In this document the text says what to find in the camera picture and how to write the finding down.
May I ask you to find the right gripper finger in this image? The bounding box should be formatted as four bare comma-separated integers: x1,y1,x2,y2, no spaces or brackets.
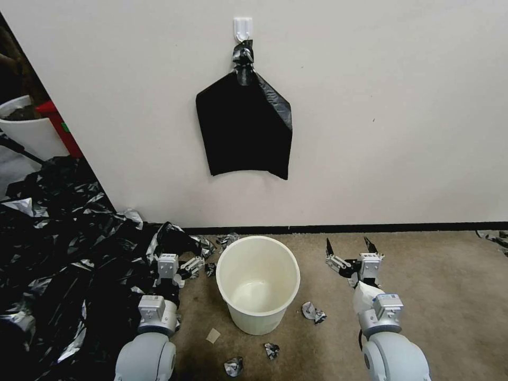
364,236,385,263
325,238,352,276

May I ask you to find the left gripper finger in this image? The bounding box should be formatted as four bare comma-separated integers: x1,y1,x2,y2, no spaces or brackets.
177,257,205,279

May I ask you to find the white plastic trash bin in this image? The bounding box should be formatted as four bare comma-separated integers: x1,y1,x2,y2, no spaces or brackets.
215,235,301,337

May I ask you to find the pile of black trash bags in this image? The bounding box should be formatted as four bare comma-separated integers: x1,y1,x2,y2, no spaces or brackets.
0,156,217,381

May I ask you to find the black hanging trash bag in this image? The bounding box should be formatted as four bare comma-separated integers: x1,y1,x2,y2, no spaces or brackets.
195,39,294,180

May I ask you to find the black baseboard strip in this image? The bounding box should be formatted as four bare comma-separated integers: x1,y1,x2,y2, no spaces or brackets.
174,222,508,235

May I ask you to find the red box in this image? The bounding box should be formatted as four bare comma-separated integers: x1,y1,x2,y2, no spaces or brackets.
35,101,85,158

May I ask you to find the black thin pole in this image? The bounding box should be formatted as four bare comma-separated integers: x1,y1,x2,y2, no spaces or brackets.
0,134,45,164

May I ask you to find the dark brown plant trunk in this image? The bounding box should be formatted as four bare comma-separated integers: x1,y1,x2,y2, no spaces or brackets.
0,12,49,120

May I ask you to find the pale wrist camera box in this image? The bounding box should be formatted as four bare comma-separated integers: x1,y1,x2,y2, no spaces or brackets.
157,253,178,279
359,252,382,281

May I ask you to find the white adhesive wall hook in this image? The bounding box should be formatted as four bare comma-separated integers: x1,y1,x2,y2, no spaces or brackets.
233,16,252,43

